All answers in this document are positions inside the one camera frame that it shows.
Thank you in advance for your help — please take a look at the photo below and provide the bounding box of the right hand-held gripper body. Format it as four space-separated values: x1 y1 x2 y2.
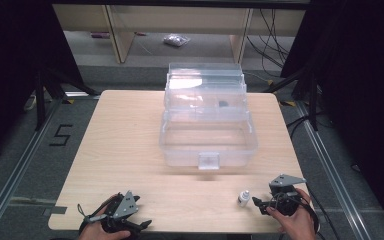
268 173 308 217

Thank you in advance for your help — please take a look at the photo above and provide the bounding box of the person's left hand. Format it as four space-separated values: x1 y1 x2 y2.
77 194 132 240

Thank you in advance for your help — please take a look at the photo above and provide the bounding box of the clear plastic bag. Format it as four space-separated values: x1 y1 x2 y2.
162 33 192 48

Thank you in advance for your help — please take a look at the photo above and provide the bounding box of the black metal stand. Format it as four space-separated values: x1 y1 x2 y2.
33 65 100 132
262 65 322 132

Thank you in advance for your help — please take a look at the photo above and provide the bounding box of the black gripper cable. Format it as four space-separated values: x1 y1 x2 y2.
76 196 118 235
269 190 342 240

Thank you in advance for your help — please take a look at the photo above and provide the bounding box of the black floor cable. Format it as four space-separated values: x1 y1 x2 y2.
285 111 328 139

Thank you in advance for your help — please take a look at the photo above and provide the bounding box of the clear plastic storage box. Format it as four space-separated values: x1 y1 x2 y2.
158 62 260 171

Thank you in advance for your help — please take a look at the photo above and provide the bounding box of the person's right hand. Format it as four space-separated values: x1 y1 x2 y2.
265 187 318 240

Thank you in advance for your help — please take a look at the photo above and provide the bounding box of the black curtain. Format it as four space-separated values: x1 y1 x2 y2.
279 0 384 231
0 0 85 168

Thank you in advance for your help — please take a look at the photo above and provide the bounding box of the small white bottle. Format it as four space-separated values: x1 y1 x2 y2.
237 189 251 208

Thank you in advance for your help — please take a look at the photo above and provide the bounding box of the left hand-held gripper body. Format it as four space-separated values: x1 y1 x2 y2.
100 190 142 234

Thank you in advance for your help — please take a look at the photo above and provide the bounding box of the light wooden shelf unit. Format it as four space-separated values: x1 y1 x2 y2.
52 4 307 64

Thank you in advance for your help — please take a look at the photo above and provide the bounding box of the bundle of black cables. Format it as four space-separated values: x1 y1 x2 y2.
245 8 292 69

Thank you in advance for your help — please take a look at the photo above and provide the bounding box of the aluminium floor rail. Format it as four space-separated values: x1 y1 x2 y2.
295 100 383 240
0 98 64 238

